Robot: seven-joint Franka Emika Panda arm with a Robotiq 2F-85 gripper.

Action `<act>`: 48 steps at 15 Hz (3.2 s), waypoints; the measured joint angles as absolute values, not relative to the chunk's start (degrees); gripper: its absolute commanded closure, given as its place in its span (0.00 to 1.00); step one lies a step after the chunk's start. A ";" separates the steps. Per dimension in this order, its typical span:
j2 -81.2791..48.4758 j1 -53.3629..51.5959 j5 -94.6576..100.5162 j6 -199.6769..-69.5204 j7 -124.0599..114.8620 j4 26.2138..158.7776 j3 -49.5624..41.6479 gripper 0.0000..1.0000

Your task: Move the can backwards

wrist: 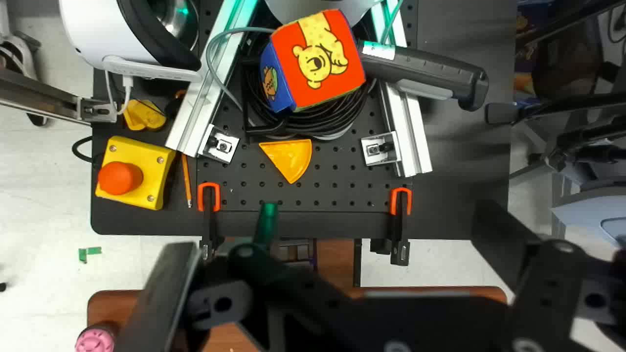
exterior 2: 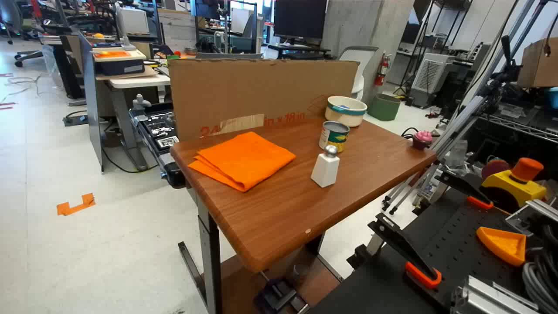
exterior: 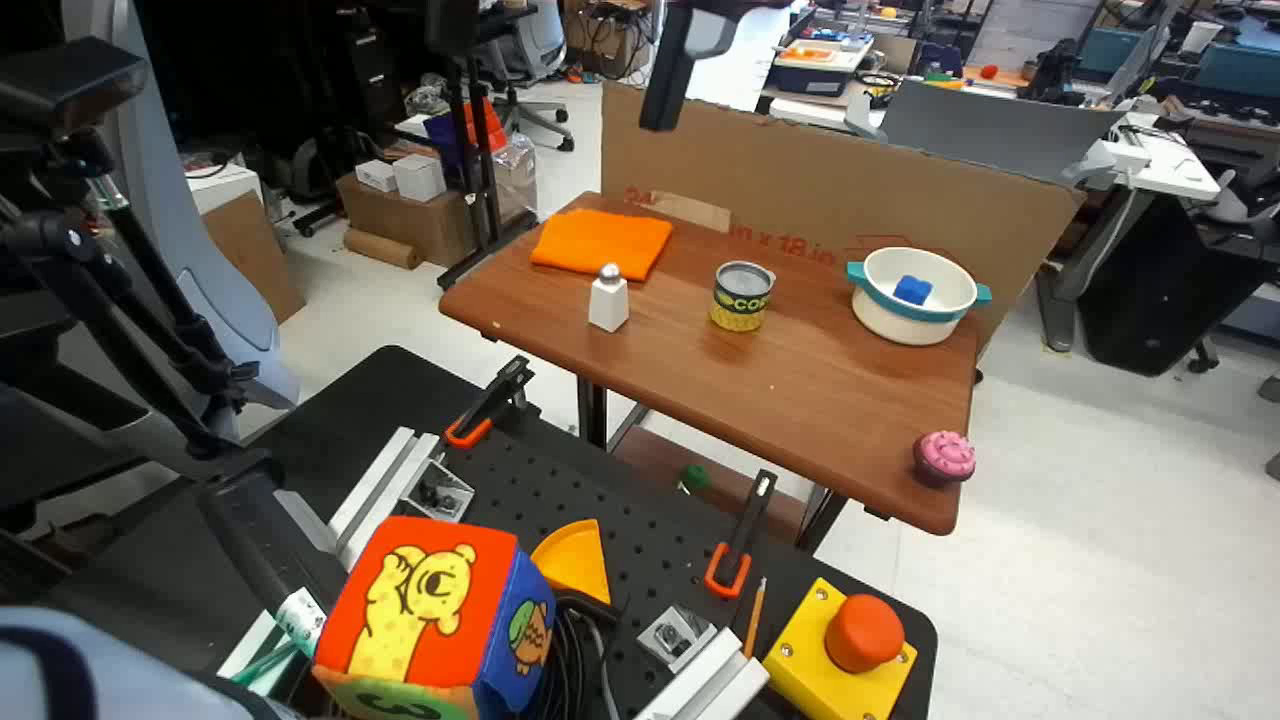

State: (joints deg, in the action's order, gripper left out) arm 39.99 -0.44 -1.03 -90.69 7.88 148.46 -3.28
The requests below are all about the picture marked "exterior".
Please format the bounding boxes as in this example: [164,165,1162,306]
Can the brown cardboard sheet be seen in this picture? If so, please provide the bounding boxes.
[596,78,1087,323]

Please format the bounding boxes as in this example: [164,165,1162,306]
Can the plush cube with bear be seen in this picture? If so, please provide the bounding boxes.
[310,512,561,720]

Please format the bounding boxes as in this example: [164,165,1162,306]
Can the black white marker card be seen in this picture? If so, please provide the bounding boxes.
[398,454,479,529]
[634,605,722,676]

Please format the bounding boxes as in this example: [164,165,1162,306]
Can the yellow box red button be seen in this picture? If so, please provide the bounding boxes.
[761,574,925,720]

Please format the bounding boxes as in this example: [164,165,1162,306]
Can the orange pencil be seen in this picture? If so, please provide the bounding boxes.
[739,573,774,660]

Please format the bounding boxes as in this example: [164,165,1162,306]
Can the black orange spring clamp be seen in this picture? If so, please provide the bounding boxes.
[441,353,540,451]
[699,464,782,605]

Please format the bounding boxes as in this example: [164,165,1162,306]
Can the black cable bundle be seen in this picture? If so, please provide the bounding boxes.
[543,595,625,720]

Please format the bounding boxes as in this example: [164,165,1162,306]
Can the aluminium profile rail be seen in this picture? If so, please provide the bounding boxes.
[323,425,449,574]
[634,622,778,720]

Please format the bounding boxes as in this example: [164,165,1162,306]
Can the white bowl teal handles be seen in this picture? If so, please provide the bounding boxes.
[846,242,996,353]

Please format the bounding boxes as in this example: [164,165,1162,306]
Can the black table leg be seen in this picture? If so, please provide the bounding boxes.
[792,485,854,557]
[576,377,611,451]

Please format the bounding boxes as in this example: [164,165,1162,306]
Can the black stand post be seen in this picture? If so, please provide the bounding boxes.
[428,0,543,293]

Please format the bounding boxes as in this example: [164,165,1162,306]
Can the yellow wedge block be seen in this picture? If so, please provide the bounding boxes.
[528,514,615,606]

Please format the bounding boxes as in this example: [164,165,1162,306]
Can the white green packet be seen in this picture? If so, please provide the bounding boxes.
[217,585,332,700]

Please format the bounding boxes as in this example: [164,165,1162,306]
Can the open cardboard box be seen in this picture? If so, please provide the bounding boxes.
[332,147,540,270]

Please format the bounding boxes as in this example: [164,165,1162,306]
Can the white salt shaker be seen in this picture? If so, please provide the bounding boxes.
[584,261,634,335]

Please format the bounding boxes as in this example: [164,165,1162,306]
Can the pink toy donut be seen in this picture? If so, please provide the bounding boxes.
[913,426,979,488]

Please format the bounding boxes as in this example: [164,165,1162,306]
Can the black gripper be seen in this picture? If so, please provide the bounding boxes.
[635,0,739,137]

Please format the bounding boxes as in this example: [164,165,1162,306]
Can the black bin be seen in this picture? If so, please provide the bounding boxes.
[1076,195,1274,378]

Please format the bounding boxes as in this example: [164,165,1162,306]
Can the grey office chair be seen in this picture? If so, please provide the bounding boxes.
[478,0,581,151]

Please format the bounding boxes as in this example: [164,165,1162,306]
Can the black camera tripod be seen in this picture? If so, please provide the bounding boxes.
[0,36,302,595]

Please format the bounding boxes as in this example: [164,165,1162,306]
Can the orange folded cloth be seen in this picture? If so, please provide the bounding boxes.
[528,204,676,287]

